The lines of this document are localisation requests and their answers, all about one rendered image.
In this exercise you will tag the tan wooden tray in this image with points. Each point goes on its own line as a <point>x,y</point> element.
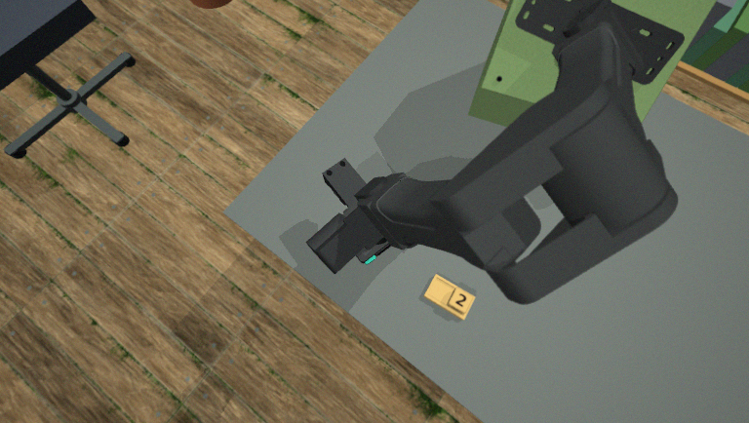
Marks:
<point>440,291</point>

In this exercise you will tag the tan wooden number cube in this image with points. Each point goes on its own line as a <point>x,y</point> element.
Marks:
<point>460,301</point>

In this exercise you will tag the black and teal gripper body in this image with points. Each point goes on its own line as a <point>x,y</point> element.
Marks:
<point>376,250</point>

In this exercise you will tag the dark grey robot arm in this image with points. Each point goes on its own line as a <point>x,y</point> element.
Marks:
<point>581,136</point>

